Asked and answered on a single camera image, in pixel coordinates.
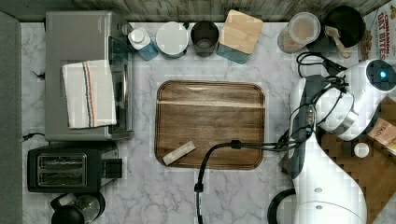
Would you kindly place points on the wooden drawer cabinet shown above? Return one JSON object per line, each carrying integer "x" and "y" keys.
{"x": 375, "y": 173}

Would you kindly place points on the small wooden block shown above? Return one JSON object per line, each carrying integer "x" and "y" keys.
{"x": 178, "y": 153}

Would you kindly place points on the grey can with white lid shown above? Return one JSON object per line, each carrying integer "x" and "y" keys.
{"x": 356, "y": 149}

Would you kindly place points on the black pot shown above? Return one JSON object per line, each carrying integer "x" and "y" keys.
{"x": 350, "y": 25}

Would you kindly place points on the teal canister with wooden lid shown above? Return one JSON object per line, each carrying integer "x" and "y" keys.
{"x": 239, "y": 36}

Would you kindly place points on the cinnamon cereal box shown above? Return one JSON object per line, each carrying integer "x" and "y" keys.
{"x": 379, "y": 40}

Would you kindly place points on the Stash tea box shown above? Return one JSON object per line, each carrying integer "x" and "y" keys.
{"x": 383, "y": 132}

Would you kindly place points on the white round lidded jar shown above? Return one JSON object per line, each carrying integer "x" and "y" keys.
{"x": 172, "y": 39}

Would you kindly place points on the wooden cutting board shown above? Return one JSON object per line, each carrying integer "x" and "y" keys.
{"x": 206, "y": 113}

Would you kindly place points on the blue white-capped bottle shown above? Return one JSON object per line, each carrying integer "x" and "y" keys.
{"x": 140, "y": 40}

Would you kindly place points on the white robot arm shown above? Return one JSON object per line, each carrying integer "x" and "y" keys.
{"x": 327, "y": 117}

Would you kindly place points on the dark grey metal cup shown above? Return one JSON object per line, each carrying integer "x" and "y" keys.
{"x": 204, "y": 37}

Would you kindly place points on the black slot toaster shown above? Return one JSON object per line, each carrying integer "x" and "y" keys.
{"x": 73, "y": 167}

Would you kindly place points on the wooden spoon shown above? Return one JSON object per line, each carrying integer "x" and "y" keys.
{"x": 334, "y": 35}

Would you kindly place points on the clear container with white lid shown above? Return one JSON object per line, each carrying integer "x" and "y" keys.
{"x": 302, "y": 29}

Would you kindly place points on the striped white dish towel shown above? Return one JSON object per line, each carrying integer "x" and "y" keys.
{"x": 89, "y": 94}

